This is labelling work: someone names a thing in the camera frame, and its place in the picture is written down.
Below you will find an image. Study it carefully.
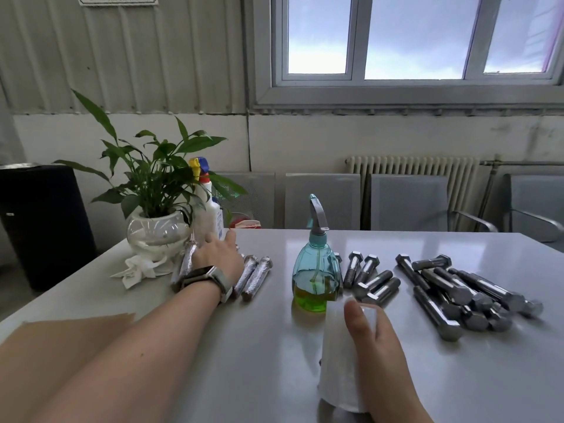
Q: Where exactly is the green leafy plant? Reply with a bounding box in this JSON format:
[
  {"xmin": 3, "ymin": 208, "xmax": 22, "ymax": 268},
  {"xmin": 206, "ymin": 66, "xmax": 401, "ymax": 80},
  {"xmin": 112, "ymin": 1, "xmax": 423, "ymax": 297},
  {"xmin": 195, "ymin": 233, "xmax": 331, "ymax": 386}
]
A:
[{"xmin": 52, "ymin": 89, "xmax": 247, "ymax": 221}]

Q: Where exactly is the grey metal chair with armrest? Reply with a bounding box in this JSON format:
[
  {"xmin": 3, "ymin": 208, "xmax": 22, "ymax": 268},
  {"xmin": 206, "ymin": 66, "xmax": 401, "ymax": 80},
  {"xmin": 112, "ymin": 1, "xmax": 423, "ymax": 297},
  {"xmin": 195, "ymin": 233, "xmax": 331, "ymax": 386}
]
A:
[{"xmin": 369, "ymin": 173, "xmax": 499, "ymax": 234}]

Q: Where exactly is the teal spray bottle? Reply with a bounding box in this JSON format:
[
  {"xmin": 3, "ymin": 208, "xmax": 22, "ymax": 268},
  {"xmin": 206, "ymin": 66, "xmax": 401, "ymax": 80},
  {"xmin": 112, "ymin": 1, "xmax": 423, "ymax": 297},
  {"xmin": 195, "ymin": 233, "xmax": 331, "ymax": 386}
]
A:
[{"xmin": 291, "ymin": 193, "xmax": 344, "ymax": 313}]

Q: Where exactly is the stack of brown paper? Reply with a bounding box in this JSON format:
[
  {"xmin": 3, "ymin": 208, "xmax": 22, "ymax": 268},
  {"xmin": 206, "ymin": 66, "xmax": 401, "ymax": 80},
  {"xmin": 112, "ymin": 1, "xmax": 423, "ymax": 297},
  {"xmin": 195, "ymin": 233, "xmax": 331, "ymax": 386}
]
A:
[{"xmin": 0, "ymin": 312, "xmax": 137, "ymax": 423}]

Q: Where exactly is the row of bolts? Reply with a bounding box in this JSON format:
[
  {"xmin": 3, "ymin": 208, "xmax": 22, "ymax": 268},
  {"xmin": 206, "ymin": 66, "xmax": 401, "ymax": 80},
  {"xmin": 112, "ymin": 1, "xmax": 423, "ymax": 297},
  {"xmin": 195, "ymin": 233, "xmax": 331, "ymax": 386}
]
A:
[{"xmin": 170, "ymin": 240, "xmax": 274, "ymax": 303}]

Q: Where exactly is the person's left hand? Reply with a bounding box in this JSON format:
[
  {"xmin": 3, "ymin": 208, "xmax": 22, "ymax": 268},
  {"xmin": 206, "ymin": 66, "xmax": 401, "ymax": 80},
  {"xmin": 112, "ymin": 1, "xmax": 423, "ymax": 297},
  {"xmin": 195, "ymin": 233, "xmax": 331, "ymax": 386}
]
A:
[{"xmin": 192, "ymin": 230, "xmax": 246, "ymax": 289}]

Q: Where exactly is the crumpled white tissue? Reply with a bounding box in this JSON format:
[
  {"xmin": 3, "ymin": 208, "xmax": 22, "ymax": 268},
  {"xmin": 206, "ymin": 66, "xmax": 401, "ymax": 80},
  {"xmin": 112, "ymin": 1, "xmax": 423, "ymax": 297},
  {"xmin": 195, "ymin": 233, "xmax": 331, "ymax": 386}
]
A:
[{"xmin": 110, "ymin": 255, "xmax": 175, "ymax": 290}]

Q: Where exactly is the smartwatch with grey band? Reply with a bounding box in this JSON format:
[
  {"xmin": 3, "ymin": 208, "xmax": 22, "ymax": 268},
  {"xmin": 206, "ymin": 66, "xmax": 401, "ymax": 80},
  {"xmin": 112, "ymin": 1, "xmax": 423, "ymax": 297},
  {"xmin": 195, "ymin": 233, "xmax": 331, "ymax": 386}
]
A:
[{"xmin": 178, "ymin": 265, "xmax": 234, "ymax": 304}]

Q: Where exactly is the pile of steel bolts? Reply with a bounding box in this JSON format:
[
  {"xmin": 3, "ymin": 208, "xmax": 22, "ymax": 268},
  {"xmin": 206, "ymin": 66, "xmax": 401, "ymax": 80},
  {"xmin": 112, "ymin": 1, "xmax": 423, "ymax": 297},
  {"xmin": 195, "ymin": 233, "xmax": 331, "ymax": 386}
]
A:
[{"xmin": 333, "ymin": 250, "xmax": 545, "ymax": 342}]

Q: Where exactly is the white cling film roll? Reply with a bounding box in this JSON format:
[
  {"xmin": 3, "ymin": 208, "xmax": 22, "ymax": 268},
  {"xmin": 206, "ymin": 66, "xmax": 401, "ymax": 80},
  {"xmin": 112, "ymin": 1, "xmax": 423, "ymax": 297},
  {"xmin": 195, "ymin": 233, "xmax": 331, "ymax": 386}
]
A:
[{"xmin": 317, "ymin": 297, "xmax": 380, "ymax": 414}]

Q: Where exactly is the person's right hand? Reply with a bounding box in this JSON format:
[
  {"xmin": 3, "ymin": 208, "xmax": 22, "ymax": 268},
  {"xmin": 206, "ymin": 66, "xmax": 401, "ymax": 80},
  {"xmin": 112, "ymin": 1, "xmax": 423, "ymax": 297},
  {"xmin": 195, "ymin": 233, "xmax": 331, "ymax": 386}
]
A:
[{"xmin": 343, "ymin": 299, "xmax": 435, "ymax": 423}]

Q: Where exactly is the white wall radiator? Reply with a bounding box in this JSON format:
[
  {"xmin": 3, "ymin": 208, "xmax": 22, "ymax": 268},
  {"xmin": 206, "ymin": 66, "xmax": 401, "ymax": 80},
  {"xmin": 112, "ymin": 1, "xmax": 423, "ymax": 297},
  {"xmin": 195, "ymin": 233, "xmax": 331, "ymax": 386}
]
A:
[{"xmin": 345, "ymin": 155, "xmax": 481, "ymax": 230}]

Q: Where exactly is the white framed window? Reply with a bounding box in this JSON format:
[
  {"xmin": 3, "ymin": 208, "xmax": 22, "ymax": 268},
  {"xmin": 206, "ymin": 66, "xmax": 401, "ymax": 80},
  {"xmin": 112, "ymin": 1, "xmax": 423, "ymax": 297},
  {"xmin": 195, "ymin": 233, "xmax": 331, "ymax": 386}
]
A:
[{"xmin": 251, "ymin": 0, "xmax": 564, "ymax": 110}]

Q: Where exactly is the person's left forearm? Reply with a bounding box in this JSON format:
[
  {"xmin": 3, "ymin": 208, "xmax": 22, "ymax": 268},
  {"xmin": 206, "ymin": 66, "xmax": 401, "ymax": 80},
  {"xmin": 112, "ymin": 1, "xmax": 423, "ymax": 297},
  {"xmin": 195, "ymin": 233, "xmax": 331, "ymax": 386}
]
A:
[{"xmin": 26, "ymin": 284, "xmax": 221, "ymax": 423}]

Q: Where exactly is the white spray bottle colourful nozzle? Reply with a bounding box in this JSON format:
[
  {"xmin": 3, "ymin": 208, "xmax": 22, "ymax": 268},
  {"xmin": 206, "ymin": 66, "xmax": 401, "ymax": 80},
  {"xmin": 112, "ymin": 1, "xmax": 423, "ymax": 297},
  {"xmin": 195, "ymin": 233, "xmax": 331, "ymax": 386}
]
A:
[{"xmin": 188, "ymin": 157, "xmax": 224, "ymax": 243}]

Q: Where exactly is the clear glass plant pot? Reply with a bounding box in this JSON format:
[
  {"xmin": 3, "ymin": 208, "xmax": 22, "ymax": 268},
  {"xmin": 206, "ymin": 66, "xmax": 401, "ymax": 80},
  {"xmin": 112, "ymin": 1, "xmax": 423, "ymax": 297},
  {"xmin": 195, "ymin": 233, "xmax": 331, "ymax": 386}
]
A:
[{"xmin": 126, "ymin": 210, "xmax": 193, "ymax": 260}]

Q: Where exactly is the grey metal bench seat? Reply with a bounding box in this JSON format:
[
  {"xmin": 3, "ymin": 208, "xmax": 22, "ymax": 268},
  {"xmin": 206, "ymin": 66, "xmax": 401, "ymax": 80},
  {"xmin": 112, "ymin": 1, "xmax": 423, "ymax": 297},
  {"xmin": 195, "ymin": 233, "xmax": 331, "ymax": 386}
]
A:
[{"xmin": 502, "ymin": 173, "xmax": 564, "ymax": 251}]

